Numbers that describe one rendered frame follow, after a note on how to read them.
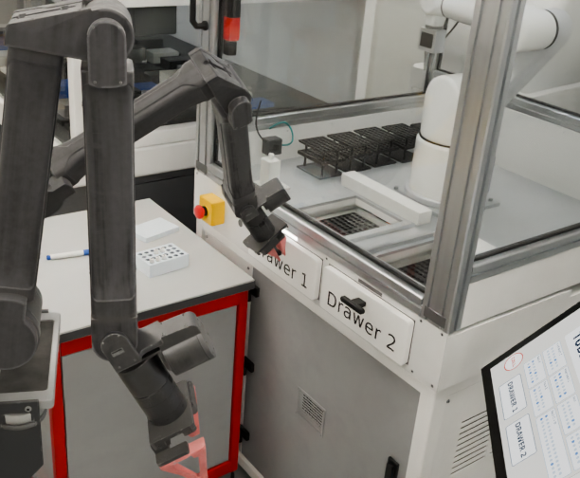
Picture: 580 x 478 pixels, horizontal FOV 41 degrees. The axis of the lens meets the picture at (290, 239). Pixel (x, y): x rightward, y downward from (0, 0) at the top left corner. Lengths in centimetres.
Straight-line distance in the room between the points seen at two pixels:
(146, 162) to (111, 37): 181
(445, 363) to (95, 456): 98
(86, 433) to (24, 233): 122
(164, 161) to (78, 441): 101
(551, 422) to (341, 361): 78
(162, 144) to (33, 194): 174
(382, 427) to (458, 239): 56
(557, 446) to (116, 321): 65
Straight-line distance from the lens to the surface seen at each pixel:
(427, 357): 168
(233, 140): 153
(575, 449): 120
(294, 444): 225
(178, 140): 266
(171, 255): 213
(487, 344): 175
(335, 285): 182
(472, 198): 149
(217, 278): 210
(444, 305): 161
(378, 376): 184
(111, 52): 84
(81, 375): 200
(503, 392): 140
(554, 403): 130
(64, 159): 139
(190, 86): 136
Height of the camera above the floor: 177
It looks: 26 degrees down
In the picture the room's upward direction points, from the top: 5 degrees clockwise
